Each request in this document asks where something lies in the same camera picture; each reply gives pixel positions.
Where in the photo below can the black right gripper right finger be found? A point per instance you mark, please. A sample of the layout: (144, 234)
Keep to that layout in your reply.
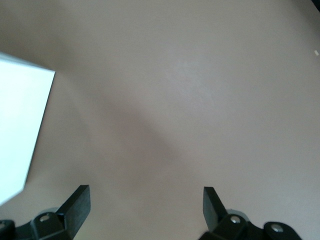
(217, 212)

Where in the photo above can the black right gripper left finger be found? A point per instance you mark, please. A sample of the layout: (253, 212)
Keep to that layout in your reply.
(72, 212)

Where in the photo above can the white drawer cabinet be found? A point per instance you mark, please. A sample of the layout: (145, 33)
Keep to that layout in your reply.
(20, 112)

